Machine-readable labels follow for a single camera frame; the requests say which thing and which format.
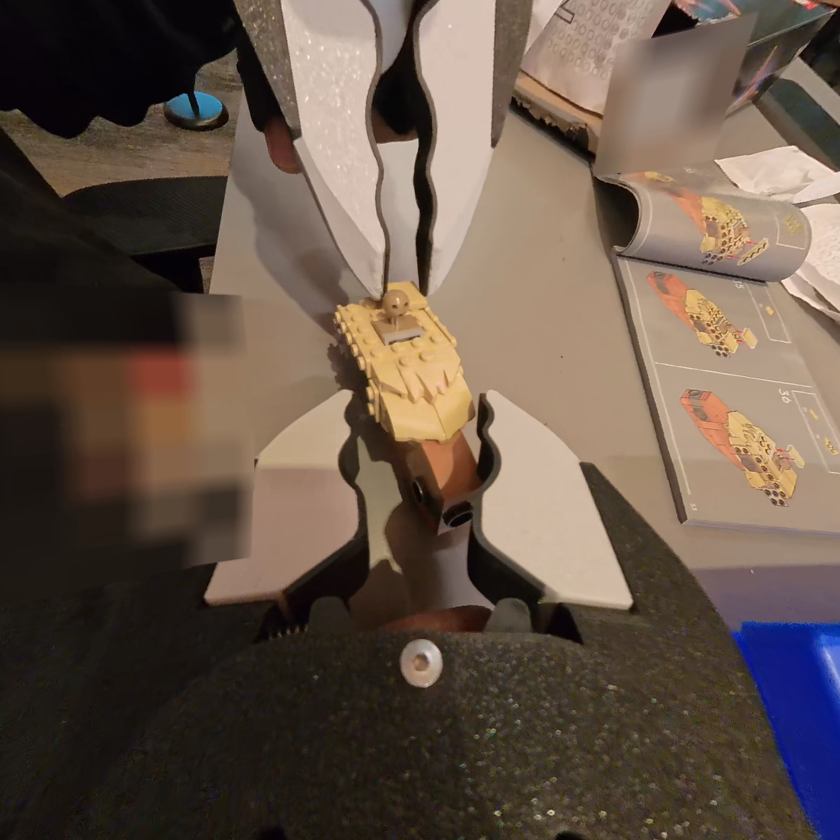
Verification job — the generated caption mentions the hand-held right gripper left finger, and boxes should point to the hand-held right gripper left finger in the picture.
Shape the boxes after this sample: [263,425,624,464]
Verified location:
[204,392,371,609]

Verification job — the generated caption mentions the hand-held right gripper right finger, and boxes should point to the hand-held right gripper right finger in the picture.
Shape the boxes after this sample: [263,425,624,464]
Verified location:
[469,390,636,613]

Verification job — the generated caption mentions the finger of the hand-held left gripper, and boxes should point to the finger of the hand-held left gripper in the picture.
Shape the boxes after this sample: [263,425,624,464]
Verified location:
[279,0,393,296]
[413,0,498,294]

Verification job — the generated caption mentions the tan brick model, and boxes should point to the tan brick model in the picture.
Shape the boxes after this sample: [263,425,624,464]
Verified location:
[330,281,481,530]

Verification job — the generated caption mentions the blue plastic bin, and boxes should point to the blue plastic bin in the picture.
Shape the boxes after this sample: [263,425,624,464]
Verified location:
[731,620,840,840]

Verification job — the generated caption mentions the person's left forearm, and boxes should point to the person's left forearm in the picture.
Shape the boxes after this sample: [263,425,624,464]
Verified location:
[0,0,246,140]

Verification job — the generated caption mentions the blue round stand base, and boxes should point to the blue round stand base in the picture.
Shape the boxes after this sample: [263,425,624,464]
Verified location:
[163,91,232,131]

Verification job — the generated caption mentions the brown cardboard piece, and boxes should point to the brown cardboard piece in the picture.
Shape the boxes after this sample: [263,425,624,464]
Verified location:
[511,71,607,154]

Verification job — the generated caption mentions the black office chair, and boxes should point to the black office chair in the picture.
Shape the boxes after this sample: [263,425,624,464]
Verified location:
[58,175,232,292]

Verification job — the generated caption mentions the grey instruction booklet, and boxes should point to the grey instruction booklet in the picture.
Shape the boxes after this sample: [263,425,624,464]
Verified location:
[592,170,840,538]

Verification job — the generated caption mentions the person's black jacket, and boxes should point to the person's black jacket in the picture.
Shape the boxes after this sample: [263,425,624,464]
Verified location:
[0,132,263,840]

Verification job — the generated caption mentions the flattened white paper bags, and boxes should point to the flattened white paper bags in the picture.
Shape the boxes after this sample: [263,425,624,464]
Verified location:
[714,145,840,207]

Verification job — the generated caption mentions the dark printed kit box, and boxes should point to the dark printed kit box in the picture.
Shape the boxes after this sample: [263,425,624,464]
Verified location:
[657,0,840,115]

